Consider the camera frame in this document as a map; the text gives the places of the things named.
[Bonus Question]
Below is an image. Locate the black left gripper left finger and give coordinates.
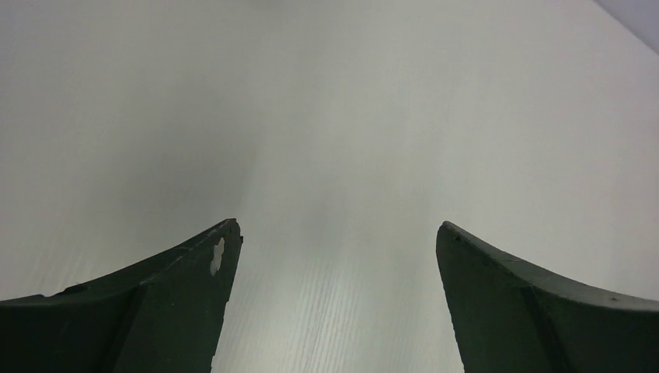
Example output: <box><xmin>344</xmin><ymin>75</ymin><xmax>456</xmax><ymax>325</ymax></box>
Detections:
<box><xmin>1</xmin><ymin>218</ymin><xmax>243</xmax><ymax>372</ymax></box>

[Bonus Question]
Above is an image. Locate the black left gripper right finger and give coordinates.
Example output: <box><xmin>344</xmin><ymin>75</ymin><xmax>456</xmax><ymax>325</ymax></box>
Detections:
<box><xmin>436</xmin><ymin>221</ymin><xmax>658</xmax><ymax>372</ymax></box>

